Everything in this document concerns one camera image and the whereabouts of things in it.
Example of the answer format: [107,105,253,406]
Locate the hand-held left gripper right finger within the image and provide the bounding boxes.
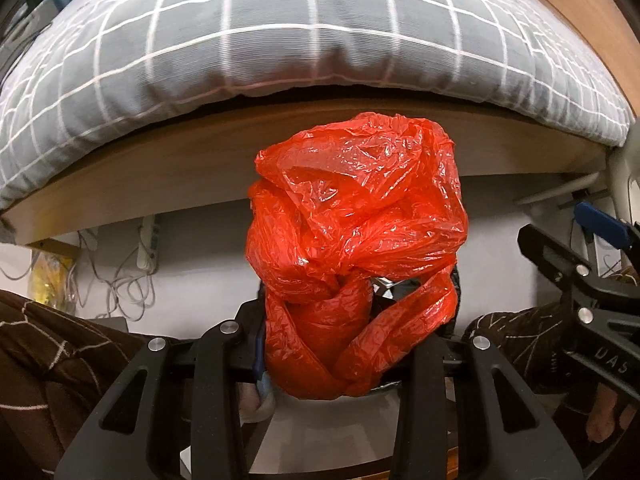
[394,332,584,480]

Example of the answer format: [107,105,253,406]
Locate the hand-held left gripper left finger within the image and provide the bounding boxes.
[54,304,268,480]

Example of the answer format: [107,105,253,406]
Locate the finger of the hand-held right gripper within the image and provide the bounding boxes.
[573,202,640,281]
[517,223,602,307]

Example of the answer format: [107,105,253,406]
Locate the red plastic bag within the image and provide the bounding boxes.
[245,111,470,401]

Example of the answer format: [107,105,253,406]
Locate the person's right hand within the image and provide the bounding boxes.
[584,384,634,444]

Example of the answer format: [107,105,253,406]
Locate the white metal rack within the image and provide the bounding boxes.
[515,124,640,281]

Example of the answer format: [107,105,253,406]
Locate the white power strip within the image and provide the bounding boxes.
[136,213,162,272]

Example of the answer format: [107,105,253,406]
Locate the person's left leg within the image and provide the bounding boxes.
[0,289,203,480]

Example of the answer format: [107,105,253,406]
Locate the yellow plastic bag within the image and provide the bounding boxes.
[29,249,77,307]

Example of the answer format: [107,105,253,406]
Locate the wooden headboard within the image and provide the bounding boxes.
[537,0,640,113]

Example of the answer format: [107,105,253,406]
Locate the grey checked bed sheet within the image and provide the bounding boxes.
[0,0,632,212]

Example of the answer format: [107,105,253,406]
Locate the white cables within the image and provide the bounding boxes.
[0,227,158,322]

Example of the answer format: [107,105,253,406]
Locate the wooden bed frame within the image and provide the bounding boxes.
[0,97,615,248]

